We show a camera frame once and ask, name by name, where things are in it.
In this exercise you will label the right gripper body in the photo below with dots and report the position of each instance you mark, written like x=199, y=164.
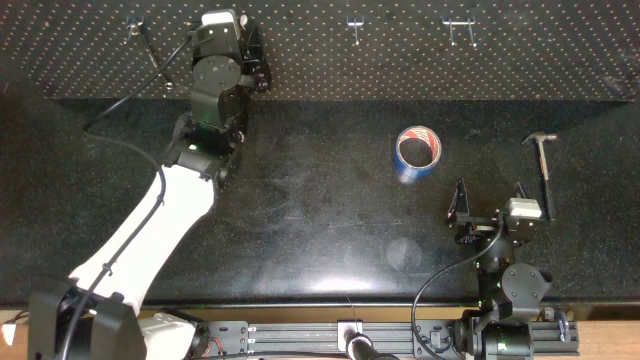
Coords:
x=472, y=222

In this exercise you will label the black pegboard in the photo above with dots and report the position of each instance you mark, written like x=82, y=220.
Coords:
x=400, y=65

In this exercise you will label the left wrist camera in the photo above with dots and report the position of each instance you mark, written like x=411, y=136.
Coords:
x=220, y=18

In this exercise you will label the hammer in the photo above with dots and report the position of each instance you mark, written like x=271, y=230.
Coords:
x=542, y=165

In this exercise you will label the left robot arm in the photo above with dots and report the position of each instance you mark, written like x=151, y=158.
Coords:
x=165, y=215

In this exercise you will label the roll of blue tape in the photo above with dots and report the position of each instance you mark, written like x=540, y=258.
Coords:
x=402, y=165

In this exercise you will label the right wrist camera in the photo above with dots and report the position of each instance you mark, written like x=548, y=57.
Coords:
x=523, y=207

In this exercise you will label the mounting rail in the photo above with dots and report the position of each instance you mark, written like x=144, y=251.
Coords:
x=300, y=337

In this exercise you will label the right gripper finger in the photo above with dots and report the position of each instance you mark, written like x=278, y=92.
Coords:
x=520, y=191
x=460, y=205

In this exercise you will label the metal hook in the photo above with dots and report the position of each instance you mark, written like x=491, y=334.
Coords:
x=134, y=21
x=459, y=22
x=355, y=35

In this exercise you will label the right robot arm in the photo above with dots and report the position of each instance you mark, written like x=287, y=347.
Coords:
x=522, y=287

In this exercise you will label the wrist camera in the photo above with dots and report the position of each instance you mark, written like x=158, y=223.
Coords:
x=523, y=207
x=220, y=18

